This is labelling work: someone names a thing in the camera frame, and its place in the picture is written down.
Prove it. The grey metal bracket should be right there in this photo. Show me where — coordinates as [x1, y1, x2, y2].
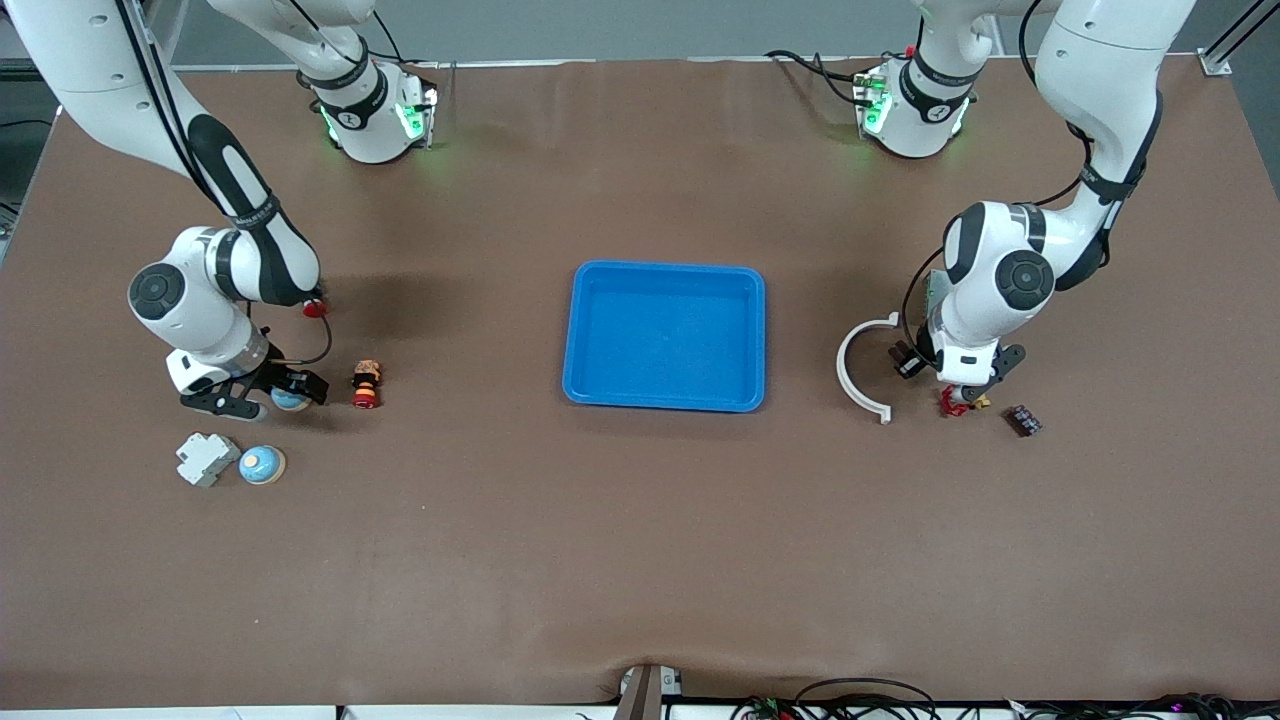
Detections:
[615, 662, 685, 720]

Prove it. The white circuit breaker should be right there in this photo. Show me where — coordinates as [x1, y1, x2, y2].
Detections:
[175, 432, 243, 489]

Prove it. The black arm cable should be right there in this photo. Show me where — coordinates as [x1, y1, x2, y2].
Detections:
[112, 0, 335, 369]
[903, 0, 1166, 346]

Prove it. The blue plastic tray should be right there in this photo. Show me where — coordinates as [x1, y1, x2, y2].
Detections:
[562, 260, 768, 414]

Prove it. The grey table edge rail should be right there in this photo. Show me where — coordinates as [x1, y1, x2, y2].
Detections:
[170, 52, 1206, 73]

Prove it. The black left base cable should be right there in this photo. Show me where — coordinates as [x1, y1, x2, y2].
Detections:
[765, 48, 881, 109]

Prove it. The white curved pipe clamp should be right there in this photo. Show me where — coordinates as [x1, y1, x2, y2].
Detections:
[835, 311, 901, 426]

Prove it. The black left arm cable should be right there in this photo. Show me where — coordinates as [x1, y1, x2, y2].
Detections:
[903, 0, 1166, 346]

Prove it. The aluminium frame profile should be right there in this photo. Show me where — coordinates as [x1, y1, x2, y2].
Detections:
[1198, 0, 1280, 79]

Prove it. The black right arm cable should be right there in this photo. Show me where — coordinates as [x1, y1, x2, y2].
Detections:
[112, 0, 335, 369]

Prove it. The white edge panel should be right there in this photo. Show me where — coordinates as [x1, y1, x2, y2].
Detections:
[342, 706, 616, 720]
[0, 706, 337, 720]

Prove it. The black cable bundle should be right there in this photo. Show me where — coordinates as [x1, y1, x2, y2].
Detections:
[1005, 690, 1280, 720]

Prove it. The black looped cable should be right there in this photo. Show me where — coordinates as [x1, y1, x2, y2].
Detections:
[793, 677, 943, 720]

